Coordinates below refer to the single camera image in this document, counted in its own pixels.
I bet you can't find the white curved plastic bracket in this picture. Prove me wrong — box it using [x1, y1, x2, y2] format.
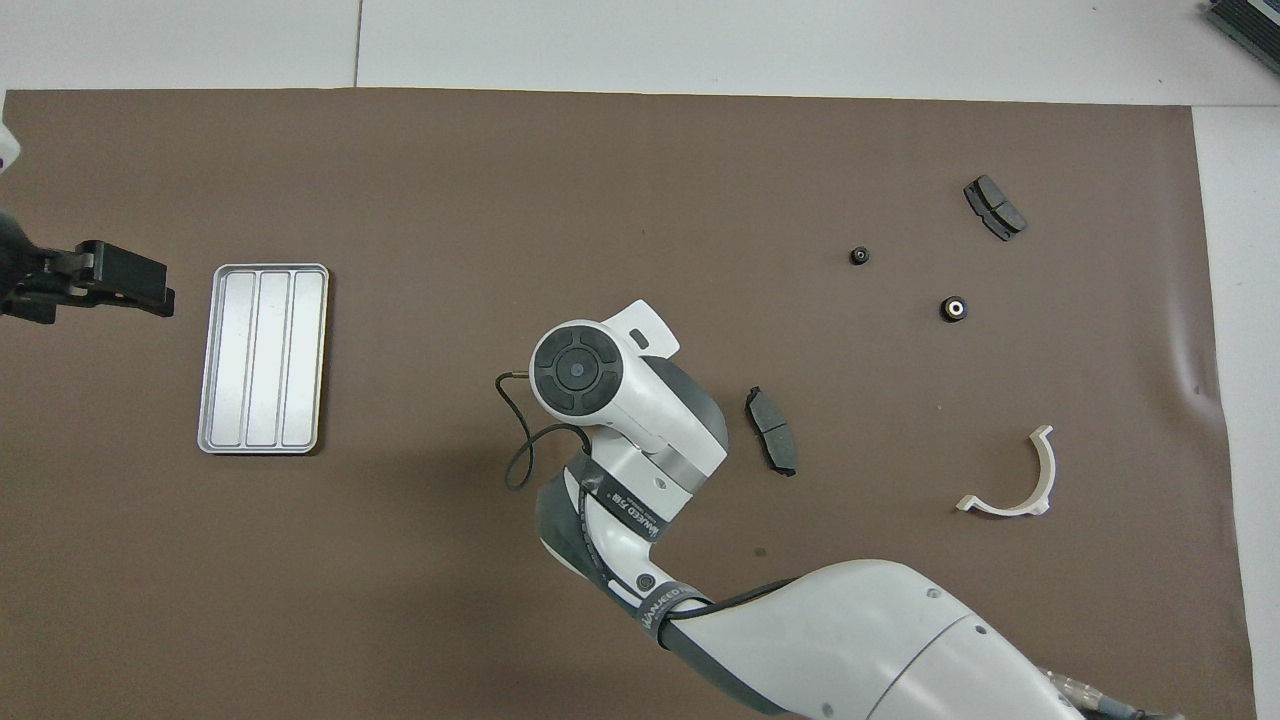
[955, 425, 1057, 518]

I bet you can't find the grey metal cable connector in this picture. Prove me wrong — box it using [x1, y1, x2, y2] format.
[1040, 668, 1181, 720]

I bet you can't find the brown paper table mat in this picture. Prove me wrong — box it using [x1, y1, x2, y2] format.
[0, 88, 1256, 720]

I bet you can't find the dark ribbed device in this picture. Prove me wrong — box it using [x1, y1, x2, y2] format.
[1205, 0, 1280, 51]

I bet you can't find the silver metal tray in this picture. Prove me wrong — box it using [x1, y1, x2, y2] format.
[197, 263, 331, 457]

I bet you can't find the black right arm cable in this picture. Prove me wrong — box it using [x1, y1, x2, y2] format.
[497, 370, 593, 491]

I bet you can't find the dark grey brake pad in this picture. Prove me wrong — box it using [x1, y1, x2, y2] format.
[963, 175, 1028, 243]
[746, 386, 800, 478]

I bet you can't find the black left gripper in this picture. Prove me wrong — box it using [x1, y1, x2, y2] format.
[0, 212, 176, 324]

